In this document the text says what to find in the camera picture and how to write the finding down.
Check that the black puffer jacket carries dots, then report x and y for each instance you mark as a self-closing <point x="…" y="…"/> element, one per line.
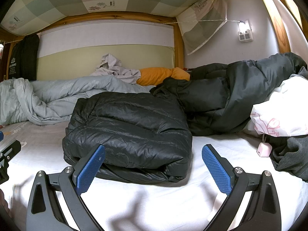
<point x="125" y="130"/>

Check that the dark grey sweater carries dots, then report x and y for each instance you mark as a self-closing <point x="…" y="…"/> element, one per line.
<point x="293" y="154"/>

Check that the white plastic bag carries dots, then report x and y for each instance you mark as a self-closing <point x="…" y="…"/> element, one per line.
<point x="284" y="115"/>

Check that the wooden bed frame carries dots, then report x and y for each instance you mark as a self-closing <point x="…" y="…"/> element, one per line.
<point x="108" y="15"/>

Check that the yellow pillow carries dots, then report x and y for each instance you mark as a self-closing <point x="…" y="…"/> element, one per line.
<point x="156" y="75"/>

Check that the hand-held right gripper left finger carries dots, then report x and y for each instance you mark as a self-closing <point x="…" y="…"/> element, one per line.
<point x="90" y="168"/>

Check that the crumpled pale garment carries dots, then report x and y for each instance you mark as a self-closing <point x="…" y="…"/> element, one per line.
<point x="113" y="67"/>

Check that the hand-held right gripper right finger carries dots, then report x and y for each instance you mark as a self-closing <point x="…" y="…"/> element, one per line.
<point x="216" y="168"/>

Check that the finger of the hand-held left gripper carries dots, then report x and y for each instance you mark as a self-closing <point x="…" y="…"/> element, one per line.
<point x="10" y="148"/>

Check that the black hanging garment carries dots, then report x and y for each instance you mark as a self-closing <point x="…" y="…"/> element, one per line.
<point x="24" y="57"/>

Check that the light grey duvet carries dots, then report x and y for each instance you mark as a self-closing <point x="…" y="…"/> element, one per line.
<point x="60" y="93"/>

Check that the dark grey coat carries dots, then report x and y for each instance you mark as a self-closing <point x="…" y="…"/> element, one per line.
<point x="228" y="96"/>

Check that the pink charger cube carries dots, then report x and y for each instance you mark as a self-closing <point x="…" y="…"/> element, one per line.
<point x="264" y="150"/>

